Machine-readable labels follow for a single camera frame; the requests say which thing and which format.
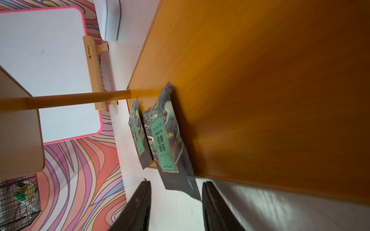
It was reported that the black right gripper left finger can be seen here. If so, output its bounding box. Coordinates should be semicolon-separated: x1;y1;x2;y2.
109;180;152;231

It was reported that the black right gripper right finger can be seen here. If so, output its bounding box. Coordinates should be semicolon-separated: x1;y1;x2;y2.
202;181;245;231

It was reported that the green tea bag large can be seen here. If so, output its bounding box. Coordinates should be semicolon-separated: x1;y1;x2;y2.
128;99;153;169

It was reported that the green tea bag small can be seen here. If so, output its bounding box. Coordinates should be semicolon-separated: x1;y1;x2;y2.
144;84;201;201

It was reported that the yellow wooden two-tier shelf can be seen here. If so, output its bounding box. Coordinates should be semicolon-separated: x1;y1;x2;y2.
0;0;370;206

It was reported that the wooden whiteboard stand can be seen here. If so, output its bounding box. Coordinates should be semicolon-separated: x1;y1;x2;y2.
83;36;109;92

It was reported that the pink-framed whiteboard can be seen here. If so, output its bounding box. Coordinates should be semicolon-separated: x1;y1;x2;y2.
1;7;103;144

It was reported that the white plastic box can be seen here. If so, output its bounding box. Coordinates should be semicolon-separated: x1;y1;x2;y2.
94;0;121;42

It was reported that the black wire basket left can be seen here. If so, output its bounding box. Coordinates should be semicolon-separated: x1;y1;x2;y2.
1;174;41;231

